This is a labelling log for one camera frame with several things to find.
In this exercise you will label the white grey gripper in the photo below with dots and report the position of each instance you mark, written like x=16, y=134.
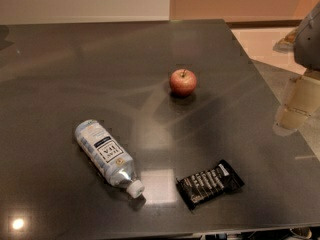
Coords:
x=308, y=45

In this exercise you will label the red apple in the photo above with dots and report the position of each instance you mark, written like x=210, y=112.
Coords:
x=182, y=82

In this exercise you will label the blue plastic water bottle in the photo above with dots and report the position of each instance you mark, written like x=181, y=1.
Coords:
x=113, y=162

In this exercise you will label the black snack bar wrapper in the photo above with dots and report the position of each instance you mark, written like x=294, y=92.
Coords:
x=209, y=184

